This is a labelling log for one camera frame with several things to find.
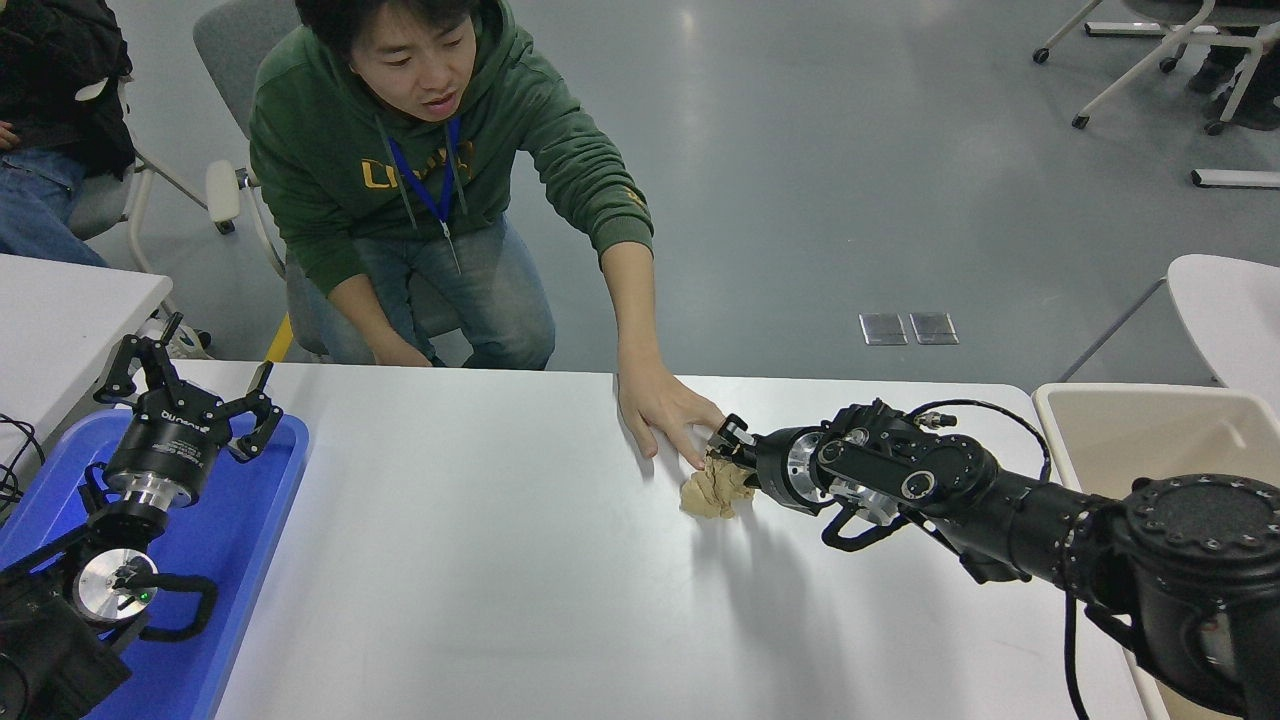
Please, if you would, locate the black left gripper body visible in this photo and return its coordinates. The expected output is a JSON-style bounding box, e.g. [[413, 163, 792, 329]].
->
[[104, 385, 233, 493]]

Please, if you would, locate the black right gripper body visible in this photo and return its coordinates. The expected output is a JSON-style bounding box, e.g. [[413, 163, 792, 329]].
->
[[752, 427, 809, 511]]

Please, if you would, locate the tan paper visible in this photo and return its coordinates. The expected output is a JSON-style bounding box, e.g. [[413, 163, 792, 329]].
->
[[680, 455, 757, 521]]

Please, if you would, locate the person's left hand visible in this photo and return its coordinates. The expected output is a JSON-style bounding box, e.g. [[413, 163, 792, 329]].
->
[[617, 362, 726, 471]]

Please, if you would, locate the white side table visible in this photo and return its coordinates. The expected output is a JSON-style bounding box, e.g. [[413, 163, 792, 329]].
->
[[0, 253, 175, 481]]

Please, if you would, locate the blue plastic tray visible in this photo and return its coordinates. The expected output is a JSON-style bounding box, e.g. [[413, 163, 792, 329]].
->
[[0, 408, 310, 720]]

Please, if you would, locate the person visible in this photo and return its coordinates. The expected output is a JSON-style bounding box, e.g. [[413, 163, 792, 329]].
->
[[248, 0, 726, 471], [1188, 20, 1280, 131], [0, 0, 136, 268]]

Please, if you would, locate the grey swivel chair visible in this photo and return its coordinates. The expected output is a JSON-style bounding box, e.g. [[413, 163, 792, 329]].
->
[[193, 0, 331, 363]]

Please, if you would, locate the large pale bin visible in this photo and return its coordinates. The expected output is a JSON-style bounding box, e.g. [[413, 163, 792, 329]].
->
[[1032, 383, 1280, 720]]

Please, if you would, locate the white rounded table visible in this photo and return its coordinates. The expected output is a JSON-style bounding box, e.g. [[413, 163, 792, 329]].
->
[[1167, 253, 1280, 406]]

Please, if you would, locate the white-framed wheeled chair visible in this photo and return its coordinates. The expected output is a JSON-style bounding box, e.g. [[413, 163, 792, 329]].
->
[[1033, 0, 1280, 136]]

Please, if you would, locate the long white floor bar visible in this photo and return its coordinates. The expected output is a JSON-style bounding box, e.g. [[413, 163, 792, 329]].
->
[[1192, 168, 1280, 189]]

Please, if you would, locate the black cable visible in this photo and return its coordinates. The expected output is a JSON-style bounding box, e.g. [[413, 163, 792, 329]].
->
[[0, 413, 47, 521]]

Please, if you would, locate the grey chair with white frame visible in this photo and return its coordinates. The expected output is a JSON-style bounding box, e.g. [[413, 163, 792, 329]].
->
[[65, 75, 238, 353]]

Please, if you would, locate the blue neck lanyard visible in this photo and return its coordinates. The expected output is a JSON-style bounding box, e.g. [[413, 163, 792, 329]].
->
[[386, 118, 465, 273]]

